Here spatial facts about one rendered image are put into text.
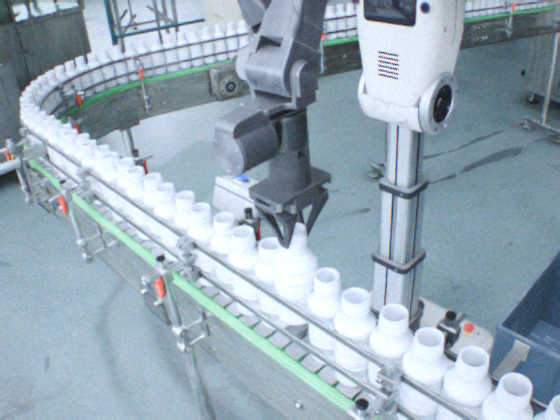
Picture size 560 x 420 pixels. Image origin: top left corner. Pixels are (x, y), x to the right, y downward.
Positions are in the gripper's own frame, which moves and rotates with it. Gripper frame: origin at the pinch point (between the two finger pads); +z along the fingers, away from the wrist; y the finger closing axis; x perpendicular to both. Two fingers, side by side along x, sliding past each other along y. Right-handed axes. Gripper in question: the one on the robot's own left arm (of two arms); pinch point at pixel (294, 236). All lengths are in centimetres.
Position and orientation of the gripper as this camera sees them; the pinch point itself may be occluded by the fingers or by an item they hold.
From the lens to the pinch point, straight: 74.6
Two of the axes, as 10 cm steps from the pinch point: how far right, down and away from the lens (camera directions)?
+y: 7.2, -4.2, 5.5
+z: 0.8, 8.4, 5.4
